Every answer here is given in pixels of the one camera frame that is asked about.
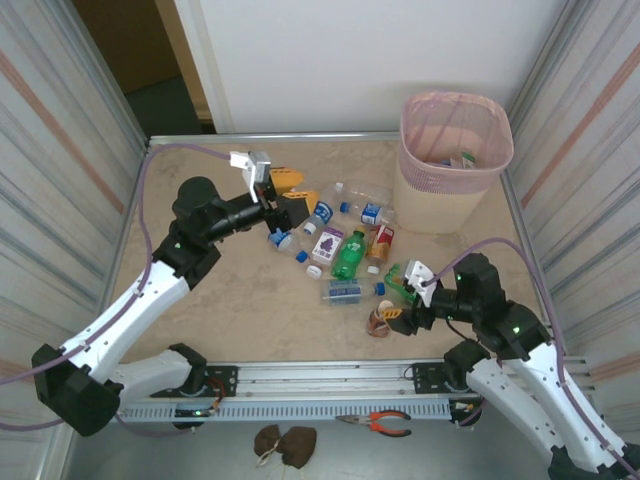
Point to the brown tea bottle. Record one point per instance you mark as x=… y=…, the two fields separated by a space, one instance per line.
x=377 y=325

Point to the blue label bottle white cap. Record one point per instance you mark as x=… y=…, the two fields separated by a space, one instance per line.
x=322 y=215

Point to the purple grape label bottle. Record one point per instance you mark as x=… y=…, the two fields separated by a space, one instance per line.
x=327 y=246

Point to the long blue label water bottle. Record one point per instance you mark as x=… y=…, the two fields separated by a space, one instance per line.
x=342 y=291

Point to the green soda bottle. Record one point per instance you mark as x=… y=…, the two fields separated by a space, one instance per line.
x=349 y=257

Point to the red yellow label bottle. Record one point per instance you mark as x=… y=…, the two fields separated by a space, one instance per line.
x=381 y=242

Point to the blue white label clear bottle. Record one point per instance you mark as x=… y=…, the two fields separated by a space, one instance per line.
x=372 y=213

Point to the green white label small bottle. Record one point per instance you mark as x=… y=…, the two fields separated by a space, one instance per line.
x=467 y=160

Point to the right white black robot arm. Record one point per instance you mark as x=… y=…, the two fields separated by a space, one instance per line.
x=510 y=400

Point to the beige plastic waste bin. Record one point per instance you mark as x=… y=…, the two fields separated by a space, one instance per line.
x=430 y=210

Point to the pink bin liner bag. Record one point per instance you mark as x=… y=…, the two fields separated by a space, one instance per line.
x=415 y=170

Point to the crushed green bottle yellow cap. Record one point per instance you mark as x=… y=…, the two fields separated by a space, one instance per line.
x=395 y=285

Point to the large clear unlabelled bottle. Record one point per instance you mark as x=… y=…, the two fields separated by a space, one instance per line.
x=367 y=192

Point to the tan wooden door jamb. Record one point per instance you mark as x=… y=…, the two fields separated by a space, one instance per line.
x=184 y=55

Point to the brown cloth pouch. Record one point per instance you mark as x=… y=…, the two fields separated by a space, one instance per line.
x=300 y=445
x=267 y=440

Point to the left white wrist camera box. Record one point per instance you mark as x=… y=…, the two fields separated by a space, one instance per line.
x=260 y=167

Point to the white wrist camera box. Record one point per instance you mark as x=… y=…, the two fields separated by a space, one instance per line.
x=260 y=167
x=417 y=274

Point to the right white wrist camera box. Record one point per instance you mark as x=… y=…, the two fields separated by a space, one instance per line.
x=417 y=274

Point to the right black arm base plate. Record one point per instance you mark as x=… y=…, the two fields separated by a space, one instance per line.
x=425 y=377

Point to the aluminium mounting rail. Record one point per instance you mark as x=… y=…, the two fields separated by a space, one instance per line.
x=325 y=375

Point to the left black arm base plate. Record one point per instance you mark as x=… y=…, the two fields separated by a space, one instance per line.
x=225 y=380

